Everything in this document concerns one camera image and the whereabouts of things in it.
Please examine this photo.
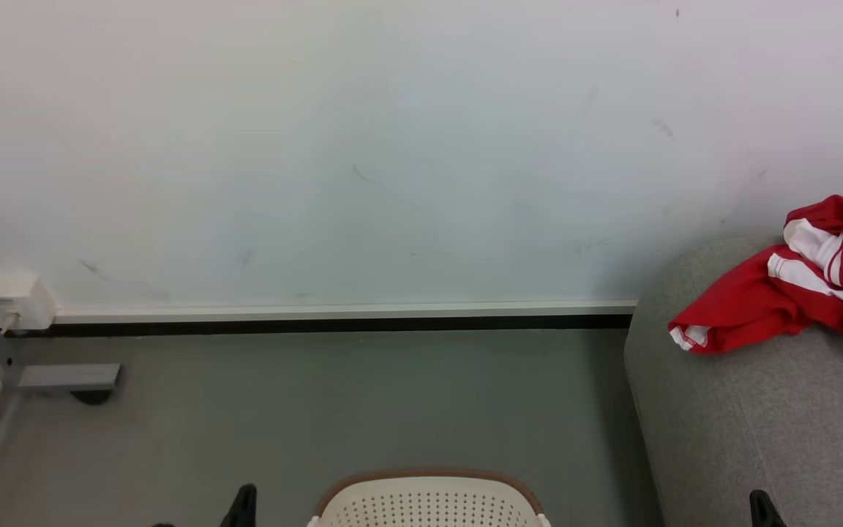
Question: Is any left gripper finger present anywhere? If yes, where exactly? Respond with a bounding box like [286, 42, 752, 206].
[220, 483, 258, 527]

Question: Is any red and white clothing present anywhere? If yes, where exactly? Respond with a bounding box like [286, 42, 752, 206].
[668, 195, 843, 355]

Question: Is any grey metal frame foot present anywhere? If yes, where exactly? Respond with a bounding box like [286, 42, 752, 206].
[15, 363, 123, 394]

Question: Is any grey fabric sofa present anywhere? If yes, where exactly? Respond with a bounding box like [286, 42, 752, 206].
[624, 236, 843, 527]

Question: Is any beige perforated laundry basket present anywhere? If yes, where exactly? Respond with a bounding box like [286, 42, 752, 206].
[307, 469, 552, 527]

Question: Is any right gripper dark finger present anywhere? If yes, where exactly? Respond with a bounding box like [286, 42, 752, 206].
[749, 489, 789, 527]

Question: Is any white wall power box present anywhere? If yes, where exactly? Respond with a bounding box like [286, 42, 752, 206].
[0, 271, 58, 334]

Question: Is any black wall baseboard strip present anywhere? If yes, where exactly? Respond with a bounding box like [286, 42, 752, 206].
[3, 314, 634, 339]

